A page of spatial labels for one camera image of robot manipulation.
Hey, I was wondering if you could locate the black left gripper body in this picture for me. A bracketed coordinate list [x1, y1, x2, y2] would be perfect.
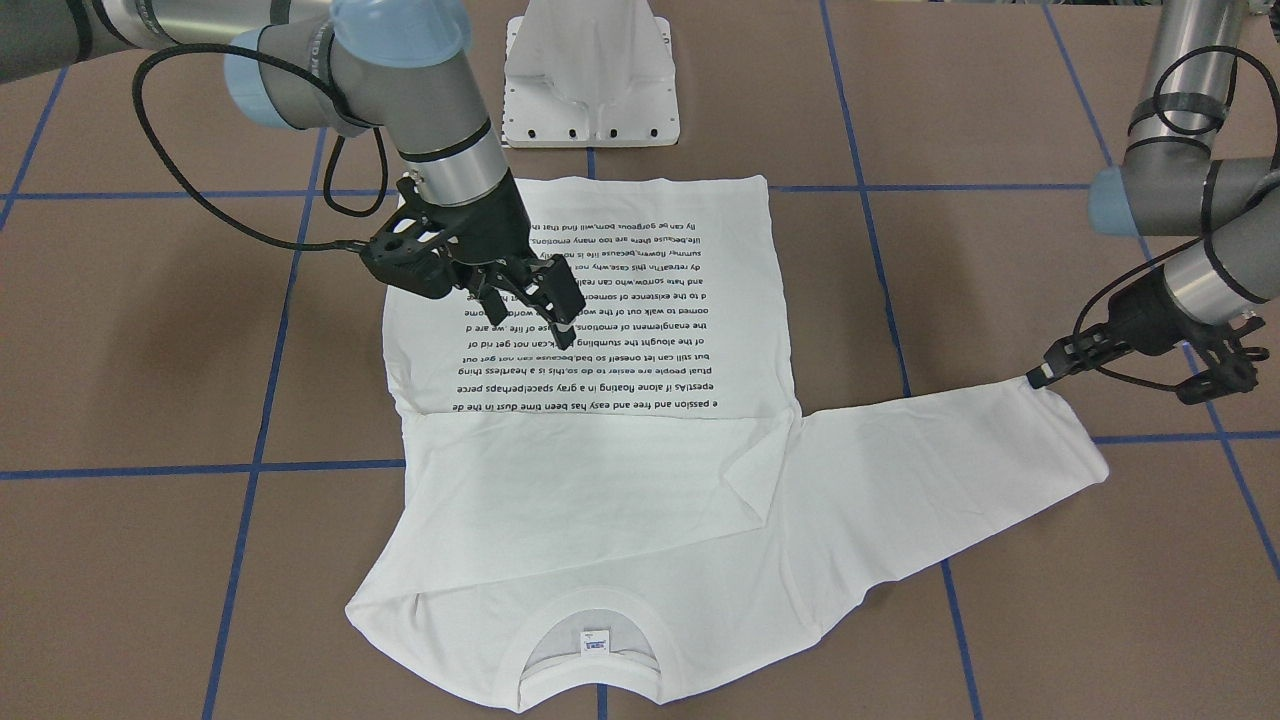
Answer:
[1075, 268, 1270, 405]

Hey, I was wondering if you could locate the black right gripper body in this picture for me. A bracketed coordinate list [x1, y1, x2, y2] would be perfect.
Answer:
[358, 176, 547, 301]

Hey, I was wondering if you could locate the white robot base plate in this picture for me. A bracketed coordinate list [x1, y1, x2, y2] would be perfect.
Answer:
[502, 1, 681, 149]

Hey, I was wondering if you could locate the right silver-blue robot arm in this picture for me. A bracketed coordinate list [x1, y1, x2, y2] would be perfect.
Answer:
[1, 1, 585, 348]

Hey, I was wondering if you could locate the white long-sleeve text shirt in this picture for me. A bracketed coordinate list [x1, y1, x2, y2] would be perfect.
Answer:
[346, 177, 1108, 712]

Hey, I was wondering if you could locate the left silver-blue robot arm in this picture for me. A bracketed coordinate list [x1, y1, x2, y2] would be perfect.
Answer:
[1027, 1, 1279, 404]

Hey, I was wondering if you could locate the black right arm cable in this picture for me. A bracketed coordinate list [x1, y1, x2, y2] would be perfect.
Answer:
[132, 42, 401, 252]

